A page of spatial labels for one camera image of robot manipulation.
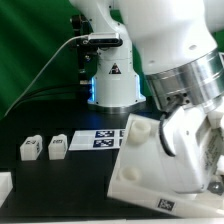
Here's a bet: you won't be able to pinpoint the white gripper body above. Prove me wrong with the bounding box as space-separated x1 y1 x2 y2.
159 105 224 194

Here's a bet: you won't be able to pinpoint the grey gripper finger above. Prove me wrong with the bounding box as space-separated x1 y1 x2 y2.
208 175 224 196

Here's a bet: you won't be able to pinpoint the white square table top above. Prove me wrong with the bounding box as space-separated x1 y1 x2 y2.
108 115 224 218

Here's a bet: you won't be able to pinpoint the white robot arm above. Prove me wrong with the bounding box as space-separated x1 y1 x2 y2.
118 0 224 194

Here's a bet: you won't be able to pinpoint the white marker plate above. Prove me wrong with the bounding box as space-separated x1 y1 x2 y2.
69 129 124 151

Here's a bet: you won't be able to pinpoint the white left obstacle block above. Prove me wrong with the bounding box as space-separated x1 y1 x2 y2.
0 172 13 207

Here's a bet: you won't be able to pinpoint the black cables on table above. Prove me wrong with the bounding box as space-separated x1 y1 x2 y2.
13 83 93 104

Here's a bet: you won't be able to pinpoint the black camera pole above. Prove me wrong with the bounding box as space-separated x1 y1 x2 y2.
70 14 97 96

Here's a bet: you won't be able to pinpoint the grey camera on pole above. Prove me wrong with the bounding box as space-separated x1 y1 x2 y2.
82 33 123 47

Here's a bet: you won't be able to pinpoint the grey camera cable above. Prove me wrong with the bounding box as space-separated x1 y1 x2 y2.
2 34 88 118

